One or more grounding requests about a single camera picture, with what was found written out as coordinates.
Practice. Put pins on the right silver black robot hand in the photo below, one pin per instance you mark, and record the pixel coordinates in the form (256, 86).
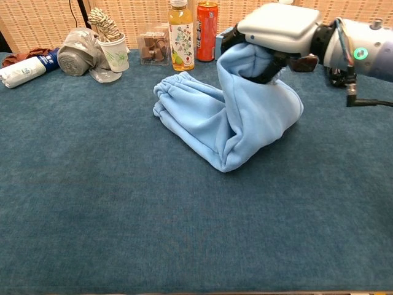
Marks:
(279, 27)

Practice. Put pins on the light blue sweatpants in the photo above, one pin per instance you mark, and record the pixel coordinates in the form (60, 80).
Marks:
(245, 123)

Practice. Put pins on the dark purple juice bottle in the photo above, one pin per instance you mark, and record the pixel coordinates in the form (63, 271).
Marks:
(302, 64)

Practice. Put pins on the light blue cardboard box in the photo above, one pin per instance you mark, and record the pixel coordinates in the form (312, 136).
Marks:
(218, 43)

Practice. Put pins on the orange drink can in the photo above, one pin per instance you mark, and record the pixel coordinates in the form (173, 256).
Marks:
(206, 37)

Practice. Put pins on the dark bottle with gold label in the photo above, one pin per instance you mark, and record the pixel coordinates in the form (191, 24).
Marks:
(336, 78)

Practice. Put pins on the yellow tea bottle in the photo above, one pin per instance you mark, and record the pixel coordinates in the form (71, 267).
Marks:
(181, 40)

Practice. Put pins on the clear box of brown pieces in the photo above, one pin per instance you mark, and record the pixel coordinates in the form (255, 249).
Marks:
(153, 49)

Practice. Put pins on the bamboo folding screen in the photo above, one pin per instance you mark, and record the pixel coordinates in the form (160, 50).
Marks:
(138, 15)

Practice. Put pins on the white paper cup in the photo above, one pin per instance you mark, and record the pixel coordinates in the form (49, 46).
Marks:
(115, 55)

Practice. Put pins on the black tripod stand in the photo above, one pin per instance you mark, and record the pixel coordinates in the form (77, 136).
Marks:
(82, 12)

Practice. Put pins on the dark teal table cloth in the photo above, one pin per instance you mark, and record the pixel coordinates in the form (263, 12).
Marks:
(122, 199)

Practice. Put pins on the white tube with blue cap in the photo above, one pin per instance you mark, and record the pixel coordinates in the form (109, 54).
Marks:
(21, 72)

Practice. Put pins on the rust brown cloth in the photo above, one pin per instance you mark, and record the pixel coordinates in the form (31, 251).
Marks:
(18, 56)

